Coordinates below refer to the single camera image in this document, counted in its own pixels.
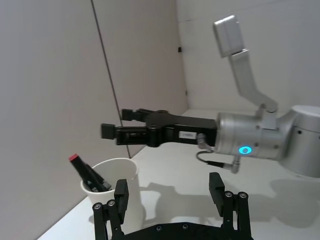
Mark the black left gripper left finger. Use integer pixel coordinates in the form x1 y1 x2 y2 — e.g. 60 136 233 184
92 179 130 240

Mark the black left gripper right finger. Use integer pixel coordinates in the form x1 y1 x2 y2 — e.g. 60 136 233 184
208 172 252 240

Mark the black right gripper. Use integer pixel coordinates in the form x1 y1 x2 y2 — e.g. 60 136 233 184
100 108 218 148

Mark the white paper cup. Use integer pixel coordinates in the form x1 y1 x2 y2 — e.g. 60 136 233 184
79 157 148 222

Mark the black marker with red cap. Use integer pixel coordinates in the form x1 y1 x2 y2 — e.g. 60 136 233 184
68 154 104 194

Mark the thin dark cable silver plug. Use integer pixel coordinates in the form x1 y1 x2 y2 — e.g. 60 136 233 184
196 133 242 174

